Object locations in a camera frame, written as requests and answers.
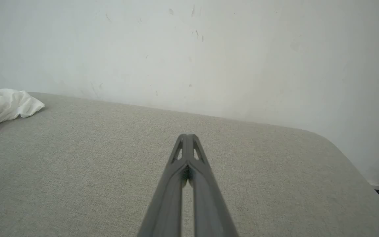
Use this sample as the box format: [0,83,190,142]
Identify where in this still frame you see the white garment with black stitching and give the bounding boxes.
[0,82,45,138]

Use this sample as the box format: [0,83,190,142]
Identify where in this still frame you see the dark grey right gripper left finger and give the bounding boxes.
[137,134,188,237]

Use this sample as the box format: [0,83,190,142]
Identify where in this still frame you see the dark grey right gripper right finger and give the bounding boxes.
[187,134,240,237]

